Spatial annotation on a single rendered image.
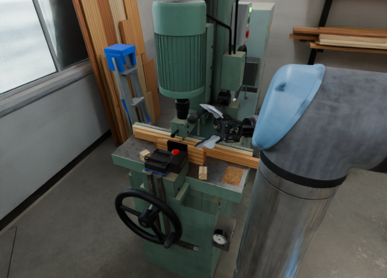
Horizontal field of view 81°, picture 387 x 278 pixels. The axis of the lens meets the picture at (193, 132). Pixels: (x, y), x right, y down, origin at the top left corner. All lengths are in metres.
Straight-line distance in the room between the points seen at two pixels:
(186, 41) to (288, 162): 0.58
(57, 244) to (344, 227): 2.12
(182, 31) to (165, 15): 0.07
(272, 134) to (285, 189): 0.08
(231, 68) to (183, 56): 0.28
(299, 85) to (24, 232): 2.14
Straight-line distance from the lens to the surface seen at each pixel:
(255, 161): 0.98
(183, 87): 0.83
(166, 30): 0.78
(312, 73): 0.29
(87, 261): 1.89
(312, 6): 3.06
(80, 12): 2.27
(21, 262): 2.09
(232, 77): 1.02
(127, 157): 1.07
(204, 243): 1.25
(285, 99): 0.27
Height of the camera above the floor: 1.57
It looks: 34 degrees down
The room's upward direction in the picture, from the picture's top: straight up
